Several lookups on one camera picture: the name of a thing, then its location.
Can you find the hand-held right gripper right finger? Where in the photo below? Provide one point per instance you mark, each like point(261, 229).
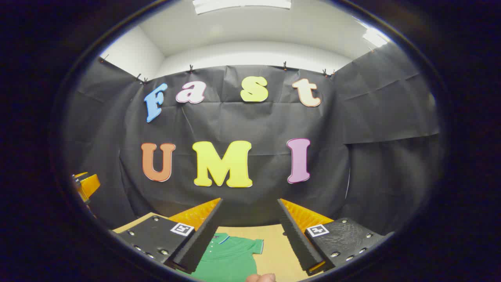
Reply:
point(297, 239)

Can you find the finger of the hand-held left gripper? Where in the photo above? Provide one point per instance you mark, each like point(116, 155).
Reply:
point(90, 185)

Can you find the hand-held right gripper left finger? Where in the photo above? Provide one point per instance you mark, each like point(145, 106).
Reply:
point(203, 239)

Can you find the green T-shirt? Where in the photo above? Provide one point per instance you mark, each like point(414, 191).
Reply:
point(231, 258)

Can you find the black backdrop cloth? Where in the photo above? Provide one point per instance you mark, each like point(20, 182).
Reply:
point(254, 125)

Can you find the small white ceiling light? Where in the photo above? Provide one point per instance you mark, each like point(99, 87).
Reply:
point(374, 37)

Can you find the long white ceiling light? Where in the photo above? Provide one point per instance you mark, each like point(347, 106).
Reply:
point(242, 4)

